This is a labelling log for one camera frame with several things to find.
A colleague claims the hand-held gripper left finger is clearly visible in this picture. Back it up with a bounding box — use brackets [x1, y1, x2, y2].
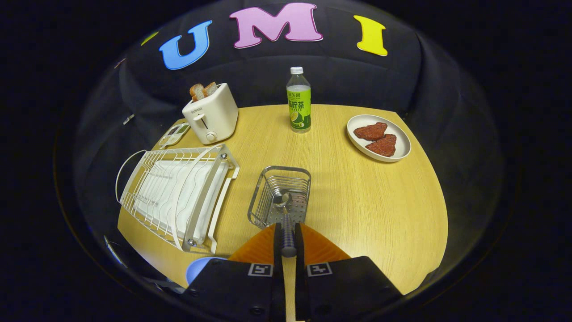
[185, 222, 286, 322]

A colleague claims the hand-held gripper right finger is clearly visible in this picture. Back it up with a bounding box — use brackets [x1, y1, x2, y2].
[295, 222, 404, 322]

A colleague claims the blue plate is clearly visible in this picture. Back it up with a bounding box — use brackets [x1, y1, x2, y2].
[185, 256, 228, 285]

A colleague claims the metal spoon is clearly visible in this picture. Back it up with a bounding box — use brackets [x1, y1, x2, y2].
[273, 191, 298, 258]

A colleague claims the metal wire basket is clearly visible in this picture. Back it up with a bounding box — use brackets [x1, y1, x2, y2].
[247, 166, 312, 229]

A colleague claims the white wire dish rack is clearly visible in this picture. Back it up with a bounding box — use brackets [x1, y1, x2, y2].
[115, 144, 240, 255]

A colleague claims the white oval plate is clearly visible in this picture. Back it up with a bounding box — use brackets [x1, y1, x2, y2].
[347, 114, 412, 162]

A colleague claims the red meat slice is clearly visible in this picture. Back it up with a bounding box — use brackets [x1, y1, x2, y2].
[366, 134, 397, 157]
[353, 122, 388, 141]

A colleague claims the white divided seasoning tray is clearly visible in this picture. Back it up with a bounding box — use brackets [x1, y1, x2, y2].
[159, 123, 191, 149]

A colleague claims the white toaster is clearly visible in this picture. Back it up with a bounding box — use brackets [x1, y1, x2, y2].
[182, 83, 239, 145]

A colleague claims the green label drink bottle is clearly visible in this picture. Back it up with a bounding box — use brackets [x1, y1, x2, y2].
[286, 67, 312, 133]

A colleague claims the black backdrop cloth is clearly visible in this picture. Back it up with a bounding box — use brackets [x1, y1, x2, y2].
[74, 0, 505, 273]

